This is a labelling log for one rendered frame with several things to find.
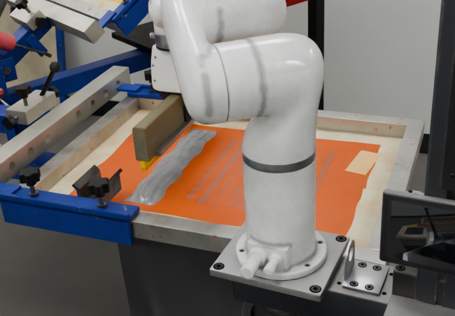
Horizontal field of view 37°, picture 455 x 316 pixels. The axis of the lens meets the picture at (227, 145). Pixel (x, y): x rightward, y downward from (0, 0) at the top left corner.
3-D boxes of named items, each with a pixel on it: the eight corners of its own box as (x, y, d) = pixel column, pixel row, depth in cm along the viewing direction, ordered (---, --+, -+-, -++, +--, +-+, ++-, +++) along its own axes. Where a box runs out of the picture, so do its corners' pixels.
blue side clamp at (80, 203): (143, 231, 137) (139, 201, 133) (131, 245, 133) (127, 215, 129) (19, 210, 147) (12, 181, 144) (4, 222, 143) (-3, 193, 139)
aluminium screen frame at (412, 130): (424, 134, 164) (424, 120, 163) (384, 283, 117) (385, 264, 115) (134, 103, 191) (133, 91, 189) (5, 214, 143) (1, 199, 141)
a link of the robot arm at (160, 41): (141, 34, 141) (143, 47, 143) (181, 36, 138) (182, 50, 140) (158, 24, 148) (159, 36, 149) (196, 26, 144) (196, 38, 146)
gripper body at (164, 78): (143, 43, 142) (149, 93, 147) (187, 46, 139) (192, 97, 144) (159, 32, 148) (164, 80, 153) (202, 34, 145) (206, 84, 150)
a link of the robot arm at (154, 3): (199, -11, 129) (149, -4, 127) (203, 43, 134) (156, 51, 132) (181, -27, 142) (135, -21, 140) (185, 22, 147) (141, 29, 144)
